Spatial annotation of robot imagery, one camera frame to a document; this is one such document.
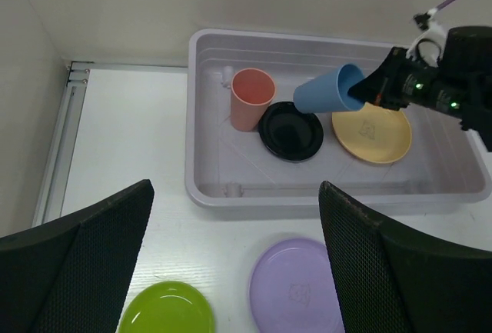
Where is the purple plastic plate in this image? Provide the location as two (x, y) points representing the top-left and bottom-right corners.
(249, 238), (344, 332)

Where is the blue plastic cup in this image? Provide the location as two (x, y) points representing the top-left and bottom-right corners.
(293, 64), (364, 114)

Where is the black plastic plate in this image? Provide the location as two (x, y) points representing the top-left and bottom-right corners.
(258, 102), (324, 162)

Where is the pink plastic cup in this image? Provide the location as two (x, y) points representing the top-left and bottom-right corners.
(230, 68), (277, 132)

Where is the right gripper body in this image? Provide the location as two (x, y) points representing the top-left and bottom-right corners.
(378, 47), (441, 111)

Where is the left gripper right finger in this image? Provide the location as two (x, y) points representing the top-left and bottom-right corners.
(319, 181), (491, 332)

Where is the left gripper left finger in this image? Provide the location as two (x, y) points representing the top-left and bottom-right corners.
(1, 179), (154, 332)

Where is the aluminium corner profile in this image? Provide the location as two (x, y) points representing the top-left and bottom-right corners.
(32, 62), (91, 227)

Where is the green plastic plate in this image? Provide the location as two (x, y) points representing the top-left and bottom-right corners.
(118, 281), (215, 332)

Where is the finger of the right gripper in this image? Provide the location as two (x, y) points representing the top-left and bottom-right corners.
(348, 62), (396, 105)

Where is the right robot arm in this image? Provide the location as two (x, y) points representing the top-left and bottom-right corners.
(348, 26), (491, 152)

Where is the orange plastic plate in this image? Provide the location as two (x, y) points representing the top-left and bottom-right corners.
(331, 103), (413, 165)

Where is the lavender plastic bin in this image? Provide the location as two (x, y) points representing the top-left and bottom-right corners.
(184, 29), (491, 208)

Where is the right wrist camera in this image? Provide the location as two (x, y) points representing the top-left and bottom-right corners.
(406, 7), (447, 61)

